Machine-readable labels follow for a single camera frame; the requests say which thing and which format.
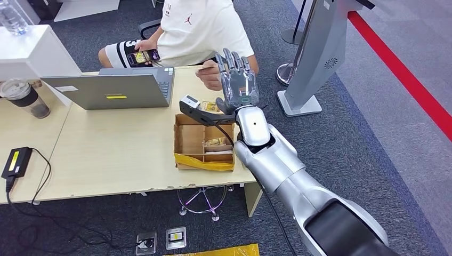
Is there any person's right hand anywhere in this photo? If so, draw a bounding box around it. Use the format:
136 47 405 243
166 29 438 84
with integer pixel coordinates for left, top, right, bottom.
134 38 158 54

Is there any black smartphone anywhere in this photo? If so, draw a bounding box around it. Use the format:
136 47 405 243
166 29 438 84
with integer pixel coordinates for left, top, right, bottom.
126 49 162 68

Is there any black office chair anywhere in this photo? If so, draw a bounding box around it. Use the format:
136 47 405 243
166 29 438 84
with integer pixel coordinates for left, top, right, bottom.
138 19 162 40

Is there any crumpled yellow tape strip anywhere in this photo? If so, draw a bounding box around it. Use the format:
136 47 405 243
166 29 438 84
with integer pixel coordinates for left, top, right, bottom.
174 153 236 172

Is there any chrome stool base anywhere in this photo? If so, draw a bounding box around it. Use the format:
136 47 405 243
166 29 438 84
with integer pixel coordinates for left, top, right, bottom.
176 185 235 222

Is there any silver floor socket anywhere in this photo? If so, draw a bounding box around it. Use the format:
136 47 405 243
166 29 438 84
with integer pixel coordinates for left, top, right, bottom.
166 227 188 251

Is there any black card reader cable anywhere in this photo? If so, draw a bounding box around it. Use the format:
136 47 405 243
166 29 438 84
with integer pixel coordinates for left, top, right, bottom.
5 147 156 253

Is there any grey laptop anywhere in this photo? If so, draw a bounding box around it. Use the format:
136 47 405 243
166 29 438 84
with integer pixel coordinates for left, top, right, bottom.
41 67 176 110

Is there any white cabinet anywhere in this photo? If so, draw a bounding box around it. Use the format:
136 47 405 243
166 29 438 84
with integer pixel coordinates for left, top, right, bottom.
0 25 83 107

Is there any cardboard box with dividers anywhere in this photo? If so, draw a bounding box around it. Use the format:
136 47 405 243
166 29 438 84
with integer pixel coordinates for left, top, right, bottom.
173 113 237 171

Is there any person's left hand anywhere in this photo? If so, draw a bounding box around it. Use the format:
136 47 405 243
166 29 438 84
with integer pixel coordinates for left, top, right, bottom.
205 60 224 92

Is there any grey kiosk stand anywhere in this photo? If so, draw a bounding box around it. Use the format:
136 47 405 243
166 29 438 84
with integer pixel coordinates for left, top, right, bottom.
277 0 376 118

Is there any dark cabinet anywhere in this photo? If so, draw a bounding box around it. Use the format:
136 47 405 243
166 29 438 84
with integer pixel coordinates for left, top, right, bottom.
26 0 64 21

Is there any floor socket with plug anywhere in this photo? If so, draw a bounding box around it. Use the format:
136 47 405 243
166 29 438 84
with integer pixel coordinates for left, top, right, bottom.
135 231 158 256

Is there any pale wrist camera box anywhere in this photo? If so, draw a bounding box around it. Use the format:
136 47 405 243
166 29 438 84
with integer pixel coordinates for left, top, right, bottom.
182 94 201 110

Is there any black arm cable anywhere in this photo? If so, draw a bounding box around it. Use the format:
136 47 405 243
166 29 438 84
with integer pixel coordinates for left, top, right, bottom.
211 120 298 256

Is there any person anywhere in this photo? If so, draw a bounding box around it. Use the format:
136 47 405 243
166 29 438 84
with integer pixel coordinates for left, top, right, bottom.
98 0 260 92

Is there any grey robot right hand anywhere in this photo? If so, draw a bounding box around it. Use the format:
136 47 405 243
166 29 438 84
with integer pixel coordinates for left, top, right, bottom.
214 47 260 116

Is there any chrome stanchion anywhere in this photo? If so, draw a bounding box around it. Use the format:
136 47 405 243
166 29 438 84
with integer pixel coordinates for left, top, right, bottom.
276 0 318 87

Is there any white platform board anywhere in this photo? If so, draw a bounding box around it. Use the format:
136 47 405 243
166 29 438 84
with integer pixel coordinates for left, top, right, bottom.
54 0 122 23

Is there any black card reader yellow label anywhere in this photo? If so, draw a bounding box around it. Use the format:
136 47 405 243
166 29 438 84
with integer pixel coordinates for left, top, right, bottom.
1 147 34 180

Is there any grey stanchion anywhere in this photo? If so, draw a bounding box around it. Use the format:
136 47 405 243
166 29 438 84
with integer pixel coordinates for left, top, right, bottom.
281 0 309 46

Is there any plastic cup with lid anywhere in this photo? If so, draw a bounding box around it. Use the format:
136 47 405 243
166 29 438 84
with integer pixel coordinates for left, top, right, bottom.
0 78 51 120

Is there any clear water bottle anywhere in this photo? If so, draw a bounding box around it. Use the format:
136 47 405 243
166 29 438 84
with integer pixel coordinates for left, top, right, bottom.
0 0 31 36

